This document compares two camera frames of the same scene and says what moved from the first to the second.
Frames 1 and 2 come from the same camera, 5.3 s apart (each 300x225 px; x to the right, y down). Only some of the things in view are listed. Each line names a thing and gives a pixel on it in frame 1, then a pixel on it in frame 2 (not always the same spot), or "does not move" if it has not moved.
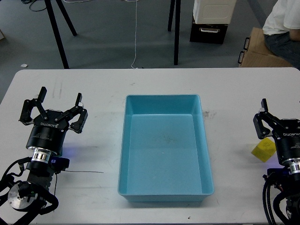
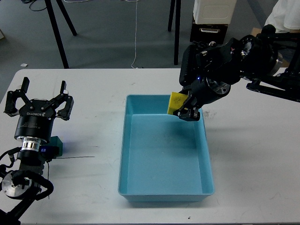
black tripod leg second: x=67 y=17 does not move
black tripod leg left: x=58 y=35 does not move
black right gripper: x=288 y=139 → x=201 y=92
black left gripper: x=48 y=134 → x=35 y=117
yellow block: x=266 y=148 → x=176 y=101
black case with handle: x=208 y=33 does not move
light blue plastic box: x=165 y=156 does not move
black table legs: x=177 y=26 does not move
